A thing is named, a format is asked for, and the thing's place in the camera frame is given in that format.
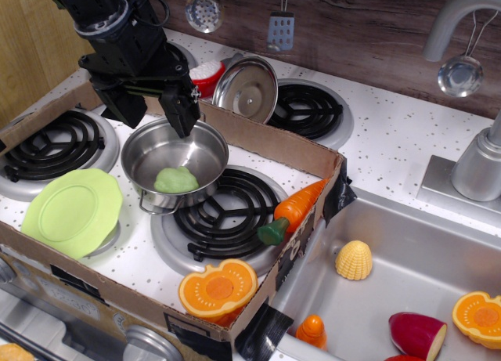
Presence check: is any silver stove knob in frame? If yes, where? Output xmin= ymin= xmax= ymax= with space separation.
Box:
xmin=122 ymin=325 xmax=184 ymax=361

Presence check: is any hanging steel strainer spoon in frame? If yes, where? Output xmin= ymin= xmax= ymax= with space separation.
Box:
xmin=185 ymin=0 xmax=224 ymax=34

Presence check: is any small orange toy carrot piece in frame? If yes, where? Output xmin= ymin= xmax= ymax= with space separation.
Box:
xmin=294 ymin=314 xmax=327 ymax=351

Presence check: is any light green toy broccoli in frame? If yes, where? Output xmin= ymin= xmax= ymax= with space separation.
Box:
xmin=153 ymin=166 xmax=200 ymax=194

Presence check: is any silver toy faucet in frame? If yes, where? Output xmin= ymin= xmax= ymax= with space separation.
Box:
xmin=415 ymin=0 xmax=501 ymax=218

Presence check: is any front left black burner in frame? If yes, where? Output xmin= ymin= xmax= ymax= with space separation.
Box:
xmin=1 ymin=110 xmax=120 ymax=202

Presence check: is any steel pot lid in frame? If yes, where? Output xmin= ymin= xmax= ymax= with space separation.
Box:
xmin=212 ymin=56 xmax=279 ymax=124

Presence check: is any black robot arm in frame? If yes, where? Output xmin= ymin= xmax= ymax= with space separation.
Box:
xmin=53 ymin=0 xmax=200 ymax=138

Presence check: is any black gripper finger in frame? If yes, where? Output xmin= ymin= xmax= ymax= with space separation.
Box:
xmin=159 ymin=84 xmax=200 ymax=139
xmin=93 ymin=85 xmax=147 ymax=128

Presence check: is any red white toy cheese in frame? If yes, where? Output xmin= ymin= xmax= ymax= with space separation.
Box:
xmin=189 ymin=60 xmax=225 ymax=98

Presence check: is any purple toy eggplant half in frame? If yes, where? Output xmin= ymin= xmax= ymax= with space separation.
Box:
xmin=388 ymin=312 xmax=448 ymax=360

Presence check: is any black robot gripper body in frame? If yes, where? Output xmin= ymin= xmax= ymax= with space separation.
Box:
xmin=77 ymin=22 xmax=192 ymax=98

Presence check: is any stainless steel pot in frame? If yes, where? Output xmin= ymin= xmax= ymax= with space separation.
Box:
xmin=121 ymin=119 xmax=229 ymax=215

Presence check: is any back right black burner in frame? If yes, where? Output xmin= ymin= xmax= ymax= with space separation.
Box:
xmin=268 ymin=79 xmax=354 ymax=150

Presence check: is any brown cardboard fence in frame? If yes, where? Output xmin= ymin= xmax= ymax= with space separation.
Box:
xmin=1 ymin=82 xmax=351 ymax=360

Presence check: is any orange pumpkin half in sink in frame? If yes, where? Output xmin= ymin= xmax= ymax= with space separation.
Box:
xmin=452 ymin=291 xmax=500 ymax=350

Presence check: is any hanging grey slotted spatula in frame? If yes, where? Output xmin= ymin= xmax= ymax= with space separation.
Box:
xmin=266 ymin=0 xmax=295 ymax=52

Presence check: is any red toy at bottom edge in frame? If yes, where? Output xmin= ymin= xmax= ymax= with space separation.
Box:
xmin=384 ymin=354 xmax=423 ymax=361

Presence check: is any orange pumpkin half in fence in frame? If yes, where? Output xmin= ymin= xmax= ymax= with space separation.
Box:
xmin=178 ymin=258 xmax=258 ymax=327

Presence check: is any hanging steel ladle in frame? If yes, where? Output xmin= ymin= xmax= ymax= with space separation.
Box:
xmin=438 ymin=11 xmax=499 ymax=98

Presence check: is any yellow toy corn piece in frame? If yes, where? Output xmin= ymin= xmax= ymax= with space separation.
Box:
xmin=335 ymin=240 xmax=373 ymax=280

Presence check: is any yellow toy at bottom left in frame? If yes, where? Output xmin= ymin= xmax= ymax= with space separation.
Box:
xmin=0 ymin=343 xmax=34 ymax=361

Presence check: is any front right black burner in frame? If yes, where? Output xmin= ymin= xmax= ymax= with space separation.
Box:
xmin=150 ymin=165 xmax=287 ymax=276

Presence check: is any light green plastic plate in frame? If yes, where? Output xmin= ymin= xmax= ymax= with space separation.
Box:
xmin=21 ymin=168 xmax=123 ymax=259

